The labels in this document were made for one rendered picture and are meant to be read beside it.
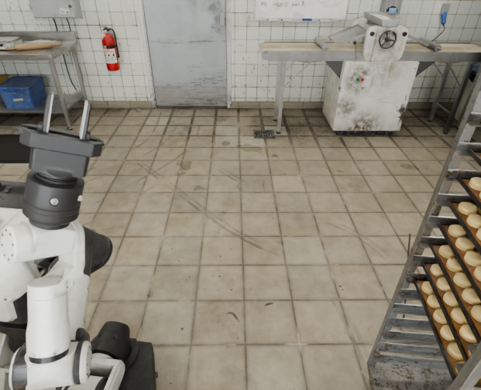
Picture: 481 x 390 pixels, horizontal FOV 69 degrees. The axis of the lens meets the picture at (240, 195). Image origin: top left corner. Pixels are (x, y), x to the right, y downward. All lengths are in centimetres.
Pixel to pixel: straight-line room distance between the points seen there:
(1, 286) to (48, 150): 45
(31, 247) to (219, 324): 161
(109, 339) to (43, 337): 105
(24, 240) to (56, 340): 19
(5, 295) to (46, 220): 38
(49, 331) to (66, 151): 32
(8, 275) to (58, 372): 29
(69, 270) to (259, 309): 164
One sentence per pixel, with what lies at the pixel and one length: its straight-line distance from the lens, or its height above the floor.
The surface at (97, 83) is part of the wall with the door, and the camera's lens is 525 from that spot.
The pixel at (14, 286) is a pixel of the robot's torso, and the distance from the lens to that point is 99.
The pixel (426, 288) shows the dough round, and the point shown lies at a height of 79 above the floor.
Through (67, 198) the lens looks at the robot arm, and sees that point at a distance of 65.
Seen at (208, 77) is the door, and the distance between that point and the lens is 495.
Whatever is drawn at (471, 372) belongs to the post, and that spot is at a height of 91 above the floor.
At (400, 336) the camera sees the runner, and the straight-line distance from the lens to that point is 179.
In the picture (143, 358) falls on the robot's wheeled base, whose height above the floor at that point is 17.
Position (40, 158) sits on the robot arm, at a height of 151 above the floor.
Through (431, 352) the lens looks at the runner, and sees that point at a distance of 191.
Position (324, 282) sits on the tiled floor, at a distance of 244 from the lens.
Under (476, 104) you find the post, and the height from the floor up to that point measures 145.
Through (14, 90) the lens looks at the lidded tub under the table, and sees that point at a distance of 498.
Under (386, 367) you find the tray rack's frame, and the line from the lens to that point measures 199.
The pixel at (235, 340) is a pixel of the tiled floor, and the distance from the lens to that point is 211.
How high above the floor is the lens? 178
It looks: 35 degrees down
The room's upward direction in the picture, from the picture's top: 1 degrees clockwise
